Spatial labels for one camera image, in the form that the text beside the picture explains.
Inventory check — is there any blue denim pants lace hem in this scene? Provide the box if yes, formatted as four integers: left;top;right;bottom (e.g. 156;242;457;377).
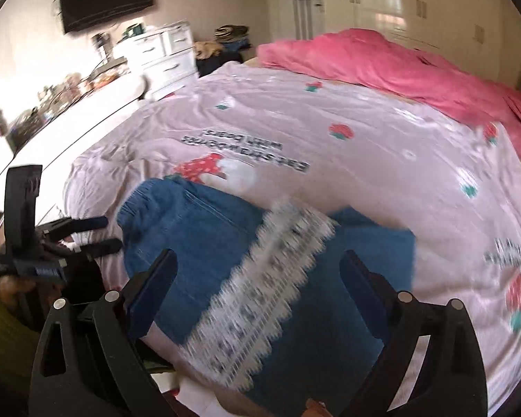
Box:
117;177;415;416

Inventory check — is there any green left sleeve forearm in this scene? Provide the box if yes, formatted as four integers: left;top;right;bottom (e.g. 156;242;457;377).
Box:
0;300;39;384

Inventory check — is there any person's left hand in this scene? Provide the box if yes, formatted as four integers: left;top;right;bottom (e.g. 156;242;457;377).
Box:
0;276;36;313

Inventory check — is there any white desk with clutter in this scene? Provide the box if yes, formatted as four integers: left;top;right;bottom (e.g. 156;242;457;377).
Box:
0;71;151;209

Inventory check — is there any pink strawberry print bedsheet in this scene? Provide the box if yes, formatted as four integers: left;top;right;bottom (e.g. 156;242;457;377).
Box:
64;63;521;412

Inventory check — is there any white drawer cabinet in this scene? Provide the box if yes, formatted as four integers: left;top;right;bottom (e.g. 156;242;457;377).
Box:
114;21;198;101

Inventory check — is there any pile of folded clothes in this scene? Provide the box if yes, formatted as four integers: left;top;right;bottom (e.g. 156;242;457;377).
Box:
193;25;251;77

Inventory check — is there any pink crumpled duvet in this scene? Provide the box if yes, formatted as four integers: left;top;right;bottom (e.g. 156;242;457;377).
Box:
257;28;521;158

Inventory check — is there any white wardrobe with black handles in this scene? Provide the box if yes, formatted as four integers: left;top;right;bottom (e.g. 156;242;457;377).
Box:
323;0;502;80

